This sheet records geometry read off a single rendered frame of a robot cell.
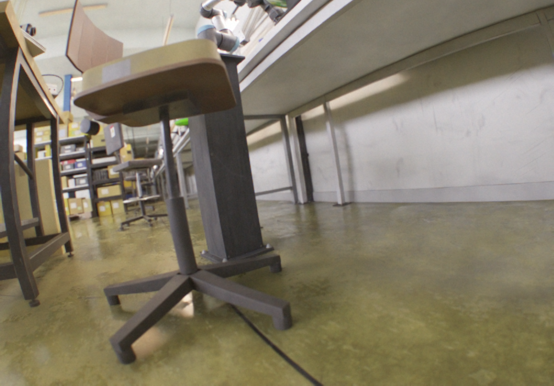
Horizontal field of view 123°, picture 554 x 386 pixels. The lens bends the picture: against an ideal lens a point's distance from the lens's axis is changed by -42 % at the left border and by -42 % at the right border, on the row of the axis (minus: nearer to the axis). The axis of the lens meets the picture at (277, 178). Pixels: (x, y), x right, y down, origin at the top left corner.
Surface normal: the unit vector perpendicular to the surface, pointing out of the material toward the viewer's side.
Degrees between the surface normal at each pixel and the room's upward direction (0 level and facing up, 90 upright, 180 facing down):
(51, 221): 90
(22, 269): 90
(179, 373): 0
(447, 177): 90
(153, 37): 90
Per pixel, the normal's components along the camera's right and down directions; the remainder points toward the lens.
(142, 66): 0.07, 0.00
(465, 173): -0.86, 0.14
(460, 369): -0.15, -0.99
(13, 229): 0.57, -0.07
